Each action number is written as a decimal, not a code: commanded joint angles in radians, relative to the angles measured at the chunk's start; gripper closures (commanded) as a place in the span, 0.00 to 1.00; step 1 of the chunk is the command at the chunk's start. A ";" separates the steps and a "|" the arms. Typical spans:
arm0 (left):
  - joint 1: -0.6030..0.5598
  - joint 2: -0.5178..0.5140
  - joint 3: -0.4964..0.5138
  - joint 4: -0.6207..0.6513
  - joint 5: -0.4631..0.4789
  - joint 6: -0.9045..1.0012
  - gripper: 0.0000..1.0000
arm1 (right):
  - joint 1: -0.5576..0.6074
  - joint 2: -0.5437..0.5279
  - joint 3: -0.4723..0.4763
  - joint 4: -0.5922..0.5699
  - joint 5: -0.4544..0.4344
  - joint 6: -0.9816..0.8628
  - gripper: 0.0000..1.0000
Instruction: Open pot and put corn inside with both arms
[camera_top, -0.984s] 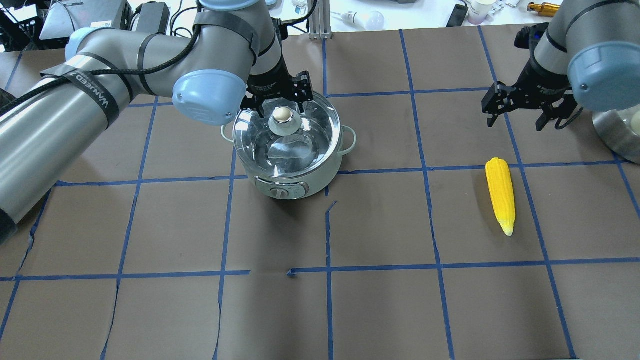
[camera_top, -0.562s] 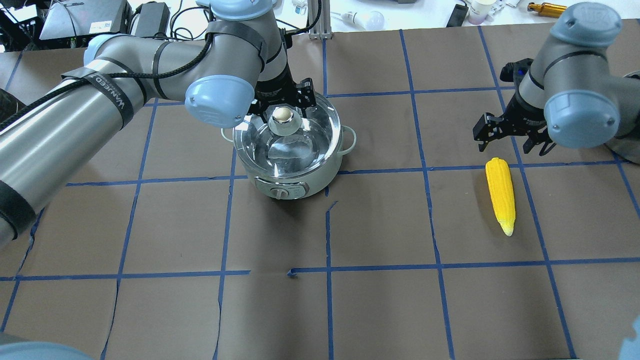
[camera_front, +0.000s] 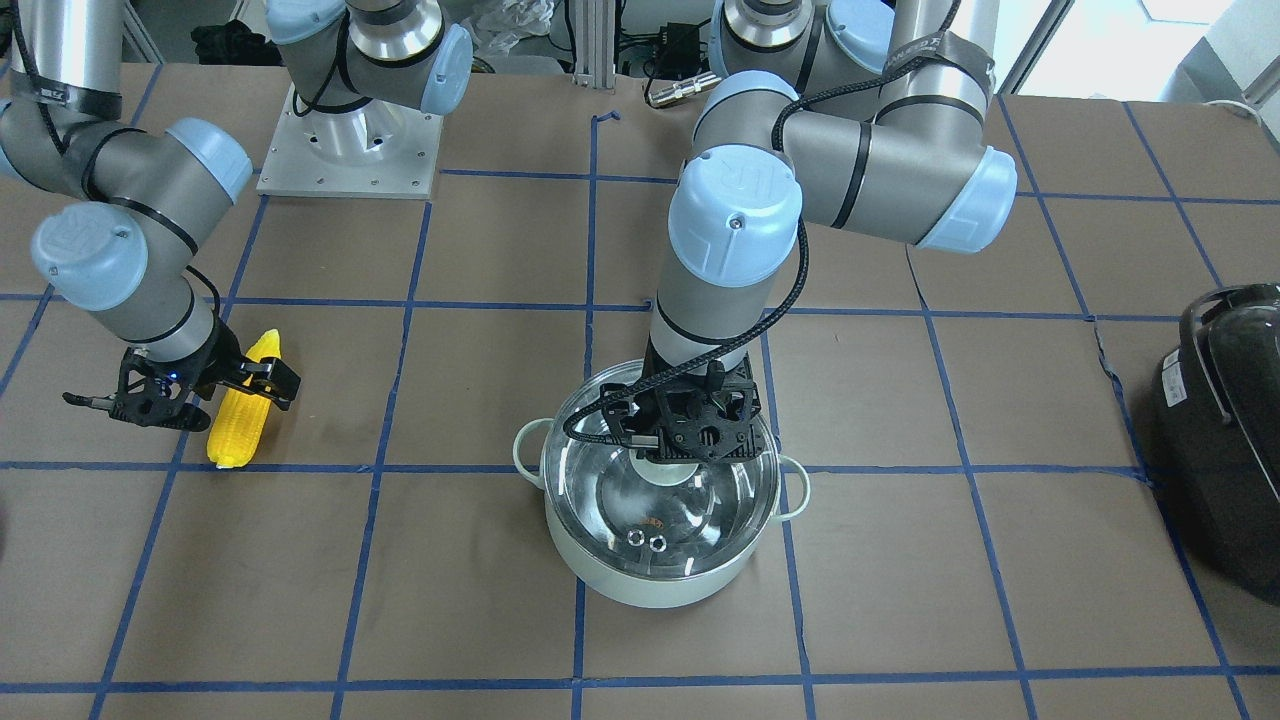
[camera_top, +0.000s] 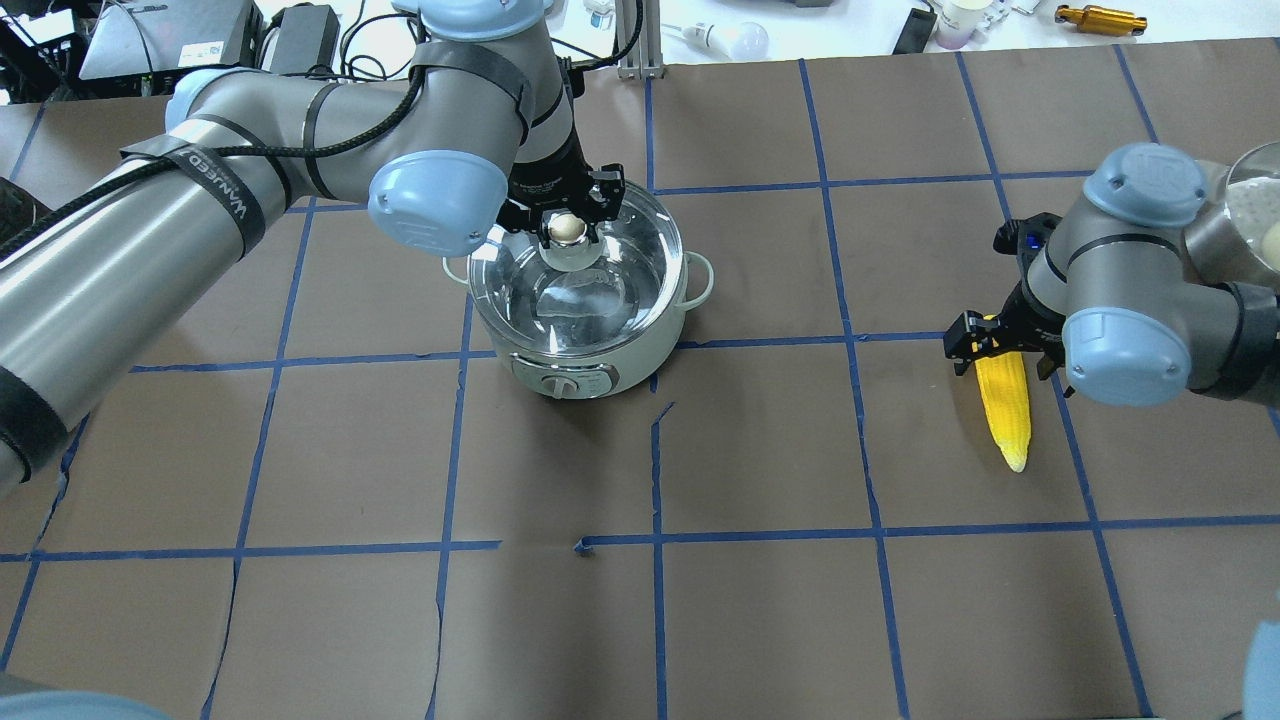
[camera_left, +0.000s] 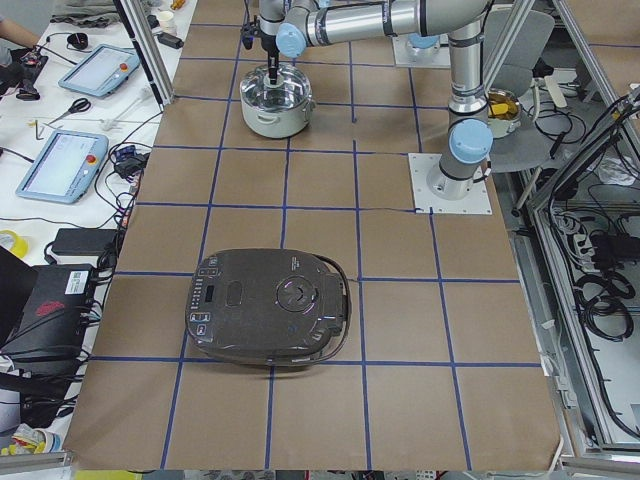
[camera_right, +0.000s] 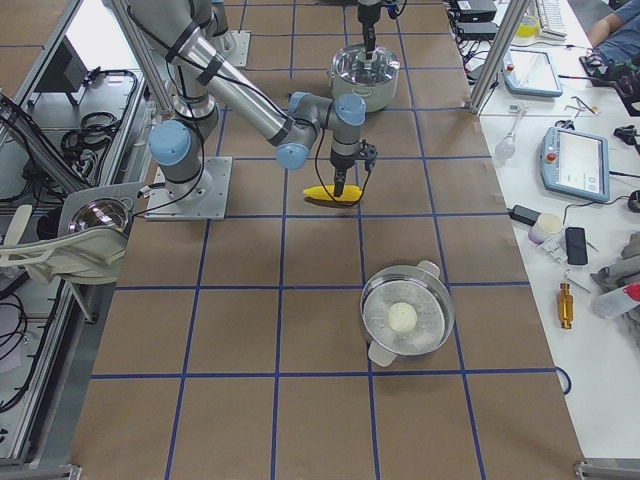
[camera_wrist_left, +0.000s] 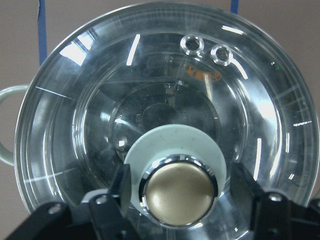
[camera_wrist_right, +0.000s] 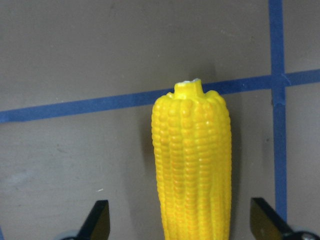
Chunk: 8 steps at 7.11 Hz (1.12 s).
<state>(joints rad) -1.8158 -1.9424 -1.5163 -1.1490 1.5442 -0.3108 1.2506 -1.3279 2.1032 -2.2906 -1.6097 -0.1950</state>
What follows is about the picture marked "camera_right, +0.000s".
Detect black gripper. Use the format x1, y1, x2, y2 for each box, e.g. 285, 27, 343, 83
330, 145, 358, 196
357, 0, 383, 60

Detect yellow plastic corn cob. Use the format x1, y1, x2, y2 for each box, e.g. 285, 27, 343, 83
302, 184, 363, 203

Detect glass pot lid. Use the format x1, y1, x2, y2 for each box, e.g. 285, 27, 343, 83
331, 44, 400, 86

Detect white arm baseplate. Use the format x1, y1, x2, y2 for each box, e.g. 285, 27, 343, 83
209, 30, 251, 69
144, 156, 233, 221

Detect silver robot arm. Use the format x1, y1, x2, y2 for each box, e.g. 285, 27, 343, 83
127, 1, 377, 207

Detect pale green electric pot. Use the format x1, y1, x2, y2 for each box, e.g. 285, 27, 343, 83
328, 44, 400, 113

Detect steel steamer pot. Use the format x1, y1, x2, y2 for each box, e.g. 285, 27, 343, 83
360, 260, 455, 367

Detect white steamed bun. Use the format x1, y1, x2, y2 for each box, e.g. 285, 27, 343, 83
387, 302, 418, 333

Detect blue teach pendant far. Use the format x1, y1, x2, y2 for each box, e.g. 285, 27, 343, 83
502, 49, 563, 98

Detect blue teach pendant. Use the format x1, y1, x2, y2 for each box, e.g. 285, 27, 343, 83
539, 127, 610, 203
502, 49, 563, 98

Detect black power adapter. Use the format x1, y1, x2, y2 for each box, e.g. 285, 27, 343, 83
508, 205, 541, 226

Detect purple white cup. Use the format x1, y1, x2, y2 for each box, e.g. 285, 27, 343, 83
528, 213, 563, 245

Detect black scissors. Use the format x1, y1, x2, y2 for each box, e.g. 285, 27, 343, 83
554, 119, 575, 131

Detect blue teach pendant near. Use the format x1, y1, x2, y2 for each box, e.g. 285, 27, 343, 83
539, 127, 610, 203

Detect steel bowl on chair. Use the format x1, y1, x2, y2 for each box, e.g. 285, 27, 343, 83
67, 197, 129, 233

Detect black smartphone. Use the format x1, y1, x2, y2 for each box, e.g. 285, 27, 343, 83
565, 227, 588, 266

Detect gold brass fitting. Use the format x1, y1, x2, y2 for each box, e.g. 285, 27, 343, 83
556, 282, 574, 330

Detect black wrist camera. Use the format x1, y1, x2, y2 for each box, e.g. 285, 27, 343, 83
359, 140, 378, 173

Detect aluminium frame post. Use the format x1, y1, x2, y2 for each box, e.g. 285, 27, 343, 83
467, 0, 530, 114

